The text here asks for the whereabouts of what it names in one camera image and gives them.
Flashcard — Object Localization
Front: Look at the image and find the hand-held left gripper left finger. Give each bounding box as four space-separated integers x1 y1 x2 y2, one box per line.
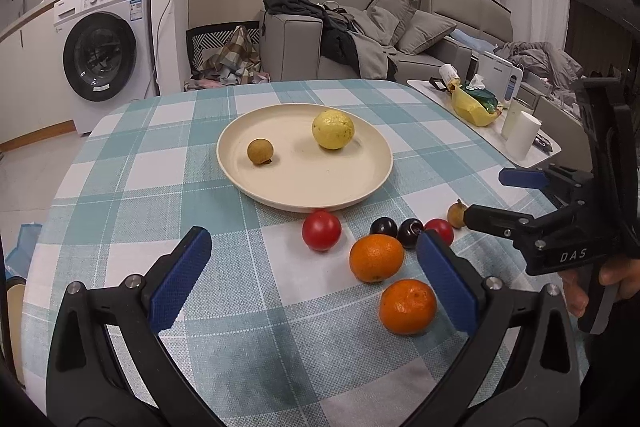
46 227 213 427

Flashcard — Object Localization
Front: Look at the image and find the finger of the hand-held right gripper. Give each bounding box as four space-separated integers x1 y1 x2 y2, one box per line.
499 164 596 202
464 204 544 253

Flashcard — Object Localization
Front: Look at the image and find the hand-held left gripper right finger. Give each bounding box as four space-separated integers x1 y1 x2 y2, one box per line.
405 229 583 427

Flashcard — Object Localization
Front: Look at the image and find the brown longan with stem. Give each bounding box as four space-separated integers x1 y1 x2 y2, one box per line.
446 199 469 229

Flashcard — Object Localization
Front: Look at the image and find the orange mandarin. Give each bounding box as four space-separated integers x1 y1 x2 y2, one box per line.
349 234 405 284
379 279 438 336

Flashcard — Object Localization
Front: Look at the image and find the small red tomato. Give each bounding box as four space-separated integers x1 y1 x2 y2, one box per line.
424 218 455 246

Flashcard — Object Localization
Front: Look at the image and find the dark purple plum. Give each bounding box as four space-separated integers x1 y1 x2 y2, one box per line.
397 218 425 250
370 217 399 239

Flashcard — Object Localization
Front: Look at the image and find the large red tomato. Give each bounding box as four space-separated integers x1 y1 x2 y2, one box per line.
302 210 343 253

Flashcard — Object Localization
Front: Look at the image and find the cream round plate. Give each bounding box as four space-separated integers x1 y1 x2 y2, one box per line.
216 103 394 214

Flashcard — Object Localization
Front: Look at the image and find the person's right hand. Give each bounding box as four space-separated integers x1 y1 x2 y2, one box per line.
559 256 640 318

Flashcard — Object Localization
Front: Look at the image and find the white paper roll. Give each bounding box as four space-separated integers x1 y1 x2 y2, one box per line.
507 111 543 160

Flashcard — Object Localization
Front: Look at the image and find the white side table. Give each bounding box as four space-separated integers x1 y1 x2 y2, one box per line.
407 78 563 168

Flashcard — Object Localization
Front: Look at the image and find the white cup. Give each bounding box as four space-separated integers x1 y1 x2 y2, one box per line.
501 97 531 138

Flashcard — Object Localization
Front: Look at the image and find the yellow plastic bag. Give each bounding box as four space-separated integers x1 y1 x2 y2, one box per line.
451 84 503 128

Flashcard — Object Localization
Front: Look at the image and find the white heater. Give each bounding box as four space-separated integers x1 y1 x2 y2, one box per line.
477 51 524 101

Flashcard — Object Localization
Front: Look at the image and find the grey blanket pile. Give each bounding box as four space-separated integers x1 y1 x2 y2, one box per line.
494 41 586 95

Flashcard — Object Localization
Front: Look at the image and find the white bottle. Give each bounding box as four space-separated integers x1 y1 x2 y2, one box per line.
439 63 462 92

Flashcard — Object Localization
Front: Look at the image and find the light blue cloth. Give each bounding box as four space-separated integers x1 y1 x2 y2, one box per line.
450 31 506 56

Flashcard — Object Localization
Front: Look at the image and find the beige round stool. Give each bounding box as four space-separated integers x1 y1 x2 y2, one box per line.
4 277 27 388

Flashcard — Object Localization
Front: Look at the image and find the grey cushion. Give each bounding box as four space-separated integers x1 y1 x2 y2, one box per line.
397 11 458 56
366 0 421 48

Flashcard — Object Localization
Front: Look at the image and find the yellow lemon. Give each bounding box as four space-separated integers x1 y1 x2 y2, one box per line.
312 109 356 151

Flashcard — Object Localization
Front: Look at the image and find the grey garment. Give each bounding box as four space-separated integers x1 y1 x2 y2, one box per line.
327 7 401 82

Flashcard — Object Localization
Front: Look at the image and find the plaid cloth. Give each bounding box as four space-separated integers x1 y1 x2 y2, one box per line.
200 26 263 85

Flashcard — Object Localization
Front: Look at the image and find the white washing machine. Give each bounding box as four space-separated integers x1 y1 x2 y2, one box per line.
54 0 156 138

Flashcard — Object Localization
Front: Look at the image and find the black laundry basket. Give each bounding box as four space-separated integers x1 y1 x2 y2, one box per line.
186 25 263 80

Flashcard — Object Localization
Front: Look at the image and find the white kitchen cabinet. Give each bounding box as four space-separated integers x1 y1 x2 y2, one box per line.
0 0 66 145

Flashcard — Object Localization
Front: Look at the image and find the grey sofa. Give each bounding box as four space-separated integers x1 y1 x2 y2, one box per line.
260 0 516 84

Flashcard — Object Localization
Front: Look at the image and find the dark clothes pile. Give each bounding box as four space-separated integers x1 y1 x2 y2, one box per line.
263 0 361 68

